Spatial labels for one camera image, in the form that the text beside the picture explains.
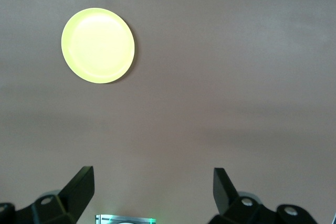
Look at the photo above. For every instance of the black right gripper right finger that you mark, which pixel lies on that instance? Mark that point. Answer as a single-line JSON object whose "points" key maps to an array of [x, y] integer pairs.
{"points": [[231, 208]]}

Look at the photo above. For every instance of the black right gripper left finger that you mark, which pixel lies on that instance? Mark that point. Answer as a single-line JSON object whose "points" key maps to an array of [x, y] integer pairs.
{"points": [[65, 205]]}

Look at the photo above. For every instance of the yellow round plate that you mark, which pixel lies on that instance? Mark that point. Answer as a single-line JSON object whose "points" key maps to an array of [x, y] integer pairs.
{"points": [[98, 47]]}

